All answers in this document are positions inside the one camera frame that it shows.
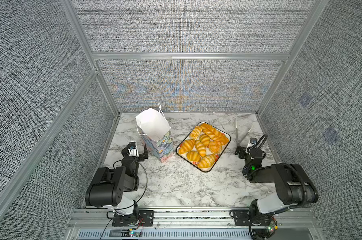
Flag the white silver serving tongs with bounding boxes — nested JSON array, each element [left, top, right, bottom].
[[234, 117, 255, 148]]

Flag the floral white paper bag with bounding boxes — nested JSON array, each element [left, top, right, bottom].
[[136, 104, 174, 163]]

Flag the round orange fake bun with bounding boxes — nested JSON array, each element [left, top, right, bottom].
[[208, 141, 222, 155]]

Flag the fake croissant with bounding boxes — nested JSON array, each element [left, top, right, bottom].
[[178, 139, 196, 155], [198, 155, 217, 169], [195, 140, 207, 157], [190, 126, 203, 140], [199, 134, 211, 147], [187, 151, 202, 163]]

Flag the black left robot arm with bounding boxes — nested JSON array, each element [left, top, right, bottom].
[[85, 142, 149, 227]]

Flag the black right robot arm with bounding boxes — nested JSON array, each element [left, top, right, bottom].
[[235, 146, 319, 226]]

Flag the long fake bread right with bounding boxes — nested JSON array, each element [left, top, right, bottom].
[[200, 123, 229, 146]]

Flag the white tray black rim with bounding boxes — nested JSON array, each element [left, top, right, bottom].
[[176, 122, 231, 173]]

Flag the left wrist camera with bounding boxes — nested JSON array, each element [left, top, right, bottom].
[[128, 142, 139, 157]]

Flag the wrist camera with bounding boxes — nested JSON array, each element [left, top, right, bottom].
[[247, 138, 258, 148], [128, 142, 139, 157]]

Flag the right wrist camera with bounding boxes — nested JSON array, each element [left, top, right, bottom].
[[247, 138, 258, 148]]

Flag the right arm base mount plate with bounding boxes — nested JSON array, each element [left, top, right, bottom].
[[229, 209, 274, 226]]

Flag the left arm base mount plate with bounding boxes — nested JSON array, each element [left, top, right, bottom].
[[112, 210, 155, 228]]

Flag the aluminium front rail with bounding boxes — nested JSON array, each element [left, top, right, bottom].
[[64, 207, 326, 240]]

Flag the aluminium enclosure frame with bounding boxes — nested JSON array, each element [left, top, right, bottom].
[[0, 1, 327, 222]]

